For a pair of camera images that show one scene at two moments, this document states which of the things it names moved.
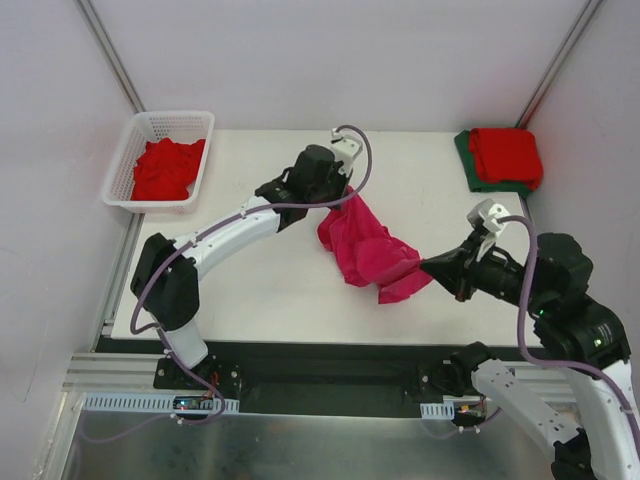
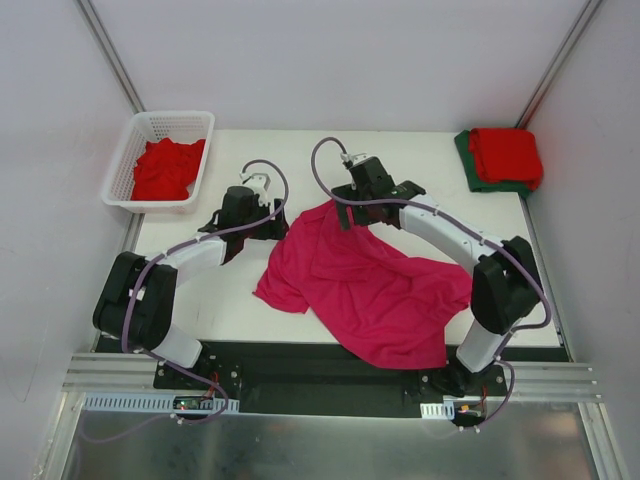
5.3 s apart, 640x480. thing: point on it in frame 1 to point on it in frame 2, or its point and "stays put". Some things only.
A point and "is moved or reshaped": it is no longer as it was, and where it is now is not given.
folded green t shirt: (476, 184) stays put
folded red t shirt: (507, 155) stays put
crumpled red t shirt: (165, 169) stays put
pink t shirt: (369, 254) is moved or reshaped
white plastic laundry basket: (177, 126) stays put
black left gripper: (338, 183) to (270, 226)
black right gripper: (465, 275) to (357, 215)
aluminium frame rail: (115, 373) stays put
